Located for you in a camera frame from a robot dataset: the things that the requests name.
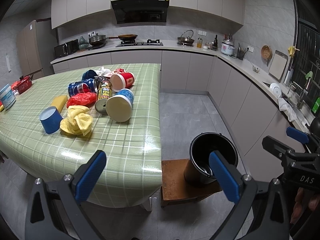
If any small blue paper cup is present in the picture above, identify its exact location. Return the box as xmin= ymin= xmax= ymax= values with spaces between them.
xmin=39 ymin=106 xmax=63 ymax=134

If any yellow cloth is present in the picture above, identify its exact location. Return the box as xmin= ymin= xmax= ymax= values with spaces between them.
xmin=60 ymin=106 xmax=93 ymax=136

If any yellow sponge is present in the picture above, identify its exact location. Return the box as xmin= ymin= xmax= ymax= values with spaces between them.
xmin=51 ymin=95 xmax=68 ymax=113

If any red plastic bag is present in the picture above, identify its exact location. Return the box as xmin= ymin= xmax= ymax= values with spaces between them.
xmin=67 ymin=92 xmax=97 ymax=108

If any blue white noodle cup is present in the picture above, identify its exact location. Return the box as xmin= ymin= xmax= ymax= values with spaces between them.
xmin=106 ymin=88 xmax=134 ymax=122

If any yellow spray can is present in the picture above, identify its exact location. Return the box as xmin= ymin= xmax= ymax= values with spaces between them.
xmin=95 ymin=79 xmax=112 ymax=115

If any blue pepsi can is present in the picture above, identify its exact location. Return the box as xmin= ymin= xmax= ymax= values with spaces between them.
xmin=68 ymin=79 xmax=97 ymax=97

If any blue cloth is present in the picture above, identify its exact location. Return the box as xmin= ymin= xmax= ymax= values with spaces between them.
xmin=81 ymin=69 xmax=97 ymax=80

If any red white noodle cup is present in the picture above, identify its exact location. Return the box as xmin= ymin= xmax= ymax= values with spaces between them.
xmin=110 ymin=72 xmax=135 ymax=92

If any snack wrapper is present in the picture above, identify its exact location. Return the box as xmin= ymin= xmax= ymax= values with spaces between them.
xmin=95 ymin=66 xmax=126 ymax=78

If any black trash bucket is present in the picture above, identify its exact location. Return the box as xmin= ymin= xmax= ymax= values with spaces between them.
xmin=184 ymin=132 xmax=239 ymax=184

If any person's right hand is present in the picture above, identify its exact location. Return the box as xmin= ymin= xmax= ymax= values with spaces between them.
xmin=290 ymin=187 xmax=319 ymax=224

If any white rag on counter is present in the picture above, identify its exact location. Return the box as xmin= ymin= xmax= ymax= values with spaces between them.
xmin=278 ymin=98 xmax=298 ymax=122

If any white plate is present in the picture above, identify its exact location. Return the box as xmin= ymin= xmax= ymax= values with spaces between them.
xmin=269 ymin=83 xmax=282 ymax=98

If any white cutting board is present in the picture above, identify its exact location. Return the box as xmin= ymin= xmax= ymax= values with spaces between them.
xmin=268 ymin=50 xmax=288 ymax=82

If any green checkered tablecloth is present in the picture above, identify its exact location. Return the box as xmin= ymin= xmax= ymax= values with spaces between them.
xmin=1 ymin=63 xmax=162 ymax=208

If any brown wooden stool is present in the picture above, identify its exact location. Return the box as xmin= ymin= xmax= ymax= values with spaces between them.
xmin=161 ymin=159 xmax=222 ymax=207

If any round bamboo basket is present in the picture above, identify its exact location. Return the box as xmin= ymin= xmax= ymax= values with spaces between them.
xmin=261 ymin=45 xmax=272 ymax=60

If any utensil holder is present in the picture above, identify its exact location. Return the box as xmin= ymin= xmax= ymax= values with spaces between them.
xmin=236 ymin=43 xmax=249 ymax=61

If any white rice cooker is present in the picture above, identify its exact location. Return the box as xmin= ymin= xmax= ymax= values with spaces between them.
xmin=221 ymin=39 xmax=235 ymax=56

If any dark sauce bottle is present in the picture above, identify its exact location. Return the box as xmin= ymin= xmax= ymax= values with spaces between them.
xmin=212 ymin=35 xmax=218 ymax=50

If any white blue tub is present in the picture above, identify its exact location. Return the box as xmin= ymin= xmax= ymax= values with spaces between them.
xmin=0 ymin=84 xmax=16 ymax=110

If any oil bottle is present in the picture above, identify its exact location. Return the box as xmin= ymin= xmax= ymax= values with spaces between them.
xmin=197 ymin=38 xmax=202 ymax=48

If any pan with glass lid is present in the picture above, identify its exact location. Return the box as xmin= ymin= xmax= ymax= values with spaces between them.
xmin=177 ymin=29 xmax=194 ymax=46

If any black microwave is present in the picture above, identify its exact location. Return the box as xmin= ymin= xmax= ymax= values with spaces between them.
xmin=54 ymin=39 xmax=79 ymax=58

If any gas stove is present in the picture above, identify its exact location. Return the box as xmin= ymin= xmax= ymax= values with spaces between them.
xmin=116 ymin=39 xmax=163 ymax=47

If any teal ceramic jar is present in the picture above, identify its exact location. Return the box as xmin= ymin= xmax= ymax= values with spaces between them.
xmin=79 ymin=36 xmax=89 ymax=50

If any refrigerator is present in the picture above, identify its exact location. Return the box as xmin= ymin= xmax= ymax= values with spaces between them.
xmin=16 ymin=18 xmax=57 ymax=80

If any covered black wok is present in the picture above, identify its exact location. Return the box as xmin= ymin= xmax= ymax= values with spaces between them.
xmin=88 ymin=34 xmax=107 ymax=47

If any black range hood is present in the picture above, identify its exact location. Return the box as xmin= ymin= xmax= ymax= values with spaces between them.
xmin=111 ymin=0 xmax=170 ymax=24

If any frying pan with handle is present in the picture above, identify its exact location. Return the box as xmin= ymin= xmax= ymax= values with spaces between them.
xmin=107 ymin=34 xmax=138 ymax=42

